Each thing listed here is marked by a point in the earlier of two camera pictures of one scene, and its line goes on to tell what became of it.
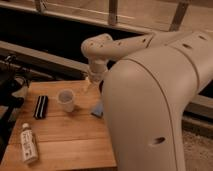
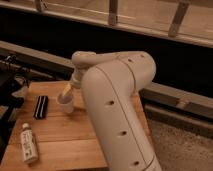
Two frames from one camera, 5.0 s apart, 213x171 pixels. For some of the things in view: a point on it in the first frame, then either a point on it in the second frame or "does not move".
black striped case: (41, 107) does not move
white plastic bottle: (28, 144) does not move
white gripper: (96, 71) → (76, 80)
